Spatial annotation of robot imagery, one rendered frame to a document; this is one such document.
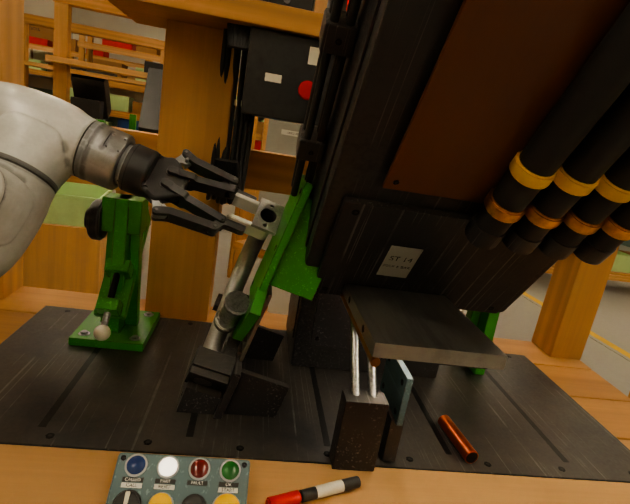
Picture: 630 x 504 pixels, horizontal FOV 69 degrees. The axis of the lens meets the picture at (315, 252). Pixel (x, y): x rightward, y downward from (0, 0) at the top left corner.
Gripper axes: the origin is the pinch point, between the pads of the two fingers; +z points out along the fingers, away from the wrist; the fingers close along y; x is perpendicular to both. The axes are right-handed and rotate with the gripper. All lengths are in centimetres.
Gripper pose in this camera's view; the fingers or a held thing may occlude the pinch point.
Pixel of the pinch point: (251, 217)
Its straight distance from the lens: 74.8
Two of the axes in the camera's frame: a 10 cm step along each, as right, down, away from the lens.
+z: 9.1, 3.7, 2.0
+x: -3.6, 4.4, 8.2
